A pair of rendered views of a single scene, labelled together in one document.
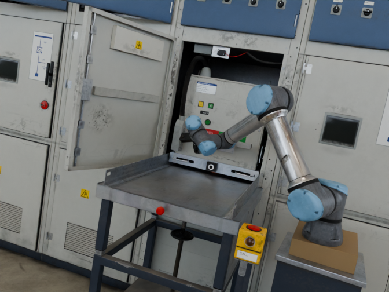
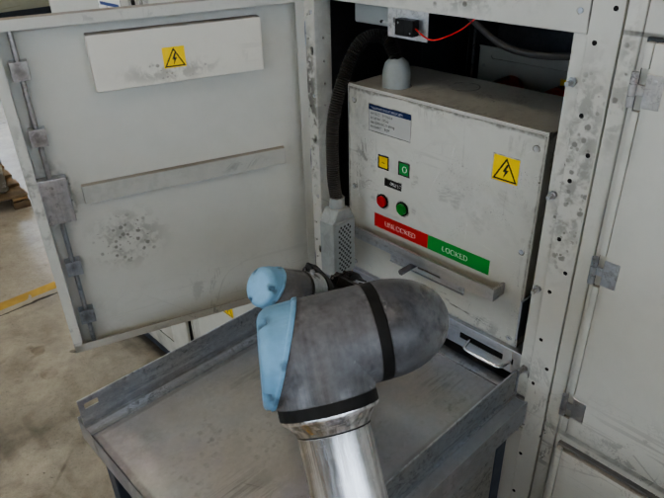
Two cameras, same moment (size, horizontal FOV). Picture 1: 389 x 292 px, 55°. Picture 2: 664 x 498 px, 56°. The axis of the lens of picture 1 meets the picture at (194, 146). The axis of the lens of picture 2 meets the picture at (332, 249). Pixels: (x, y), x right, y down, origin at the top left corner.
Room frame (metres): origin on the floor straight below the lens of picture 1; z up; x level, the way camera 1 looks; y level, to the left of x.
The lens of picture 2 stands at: (0.99, -0.55, 1.77)
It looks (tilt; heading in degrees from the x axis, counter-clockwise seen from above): 30 degrees down; 31
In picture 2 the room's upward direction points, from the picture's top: 2 degrees counter-clockwise
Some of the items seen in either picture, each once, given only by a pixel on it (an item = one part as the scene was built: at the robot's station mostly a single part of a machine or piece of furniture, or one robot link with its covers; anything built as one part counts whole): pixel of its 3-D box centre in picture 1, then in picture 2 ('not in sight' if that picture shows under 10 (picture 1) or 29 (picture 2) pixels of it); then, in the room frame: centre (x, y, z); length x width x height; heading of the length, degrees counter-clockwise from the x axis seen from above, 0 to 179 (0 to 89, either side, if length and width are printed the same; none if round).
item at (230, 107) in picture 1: (220, 123); (428, 216); (2.13, -0.12, 1.15); 0.48 x 0.01 x 0.48; 74
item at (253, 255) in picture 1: (250, 243); not in sight; (1.14, -0.23, 0.85); 0.08 x 0.08 x 0.10; 74
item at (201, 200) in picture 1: (190, 191); (303, 420); (1.76, -0.02, 0.82); 0.68 x 0.62 x 0.06; 164
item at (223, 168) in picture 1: (213, 165); (427, 308); (2.14, -0.13, 0.89); 0.54 x 0.05 x 0.06; 74
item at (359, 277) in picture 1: (321, 256); not in sight; (1.43, -0.58, 0.74); 0.32 x 0.32 x 0.02; 69
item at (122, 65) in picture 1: (124, 96); (183, 176); (1.95, 0.40, 1.21); 0.63 x 0.07 x 0.74; 146
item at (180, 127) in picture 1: (179, 135); (338, 238); (2.12, 0.10, 1.04); 0.08 x 0.05 x 0.17; 164
